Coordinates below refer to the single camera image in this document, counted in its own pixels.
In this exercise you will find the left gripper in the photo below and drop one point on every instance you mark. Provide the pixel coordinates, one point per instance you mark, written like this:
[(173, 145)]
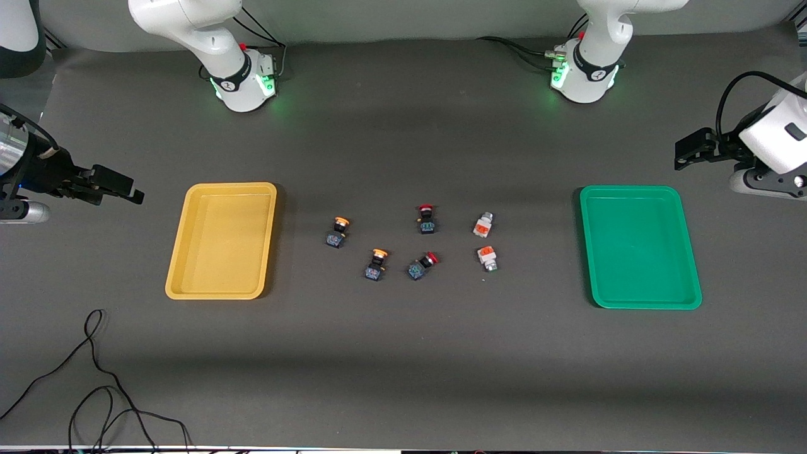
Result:
[(722, 149)]

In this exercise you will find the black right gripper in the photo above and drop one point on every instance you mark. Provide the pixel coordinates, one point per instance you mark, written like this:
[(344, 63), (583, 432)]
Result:
[(52, 171)]

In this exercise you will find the yellow push button switch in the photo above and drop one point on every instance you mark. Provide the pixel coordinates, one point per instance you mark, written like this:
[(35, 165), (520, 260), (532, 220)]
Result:
[(374, 272), (336, 238)]

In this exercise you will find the white orange switch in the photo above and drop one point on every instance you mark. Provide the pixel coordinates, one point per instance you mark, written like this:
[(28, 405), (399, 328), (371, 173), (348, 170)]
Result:
[(486, 255), (483, 227)]

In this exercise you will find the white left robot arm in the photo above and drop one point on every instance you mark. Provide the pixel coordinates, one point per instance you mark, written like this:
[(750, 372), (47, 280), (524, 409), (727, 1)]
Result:
[(599, 38)]

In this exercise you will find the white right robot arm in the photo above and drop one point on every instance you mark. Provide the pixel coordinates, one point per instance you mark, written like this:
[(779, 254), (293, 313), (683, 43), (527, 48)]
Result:
[(189, 25)]

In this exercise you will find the yellow plastic tray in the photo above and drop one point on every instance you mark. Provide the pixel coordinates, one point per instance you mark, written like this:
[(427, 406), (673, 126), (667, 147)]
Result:
[(220, 252)]

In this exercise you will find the green plastic tray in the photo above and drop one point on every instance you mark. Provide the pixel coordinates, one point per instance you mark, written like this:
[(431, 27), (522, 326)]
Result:
[(637, 252)]

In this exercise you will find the grey table mat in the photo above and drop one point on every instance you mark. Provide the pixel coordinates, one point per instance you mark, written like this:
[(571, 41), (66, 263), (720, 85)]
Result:
[(403, 353)]

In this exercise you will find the aluminium frame rail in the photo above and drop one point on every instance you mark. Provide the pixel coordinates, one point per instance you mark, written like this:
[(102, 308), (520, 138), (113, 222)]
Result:
[(53, 41)]

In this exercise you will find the red push button switch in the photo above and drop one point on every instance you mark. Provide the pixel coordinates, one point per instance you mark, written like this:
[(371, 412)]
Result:
[(416, 271), (427, 226)]

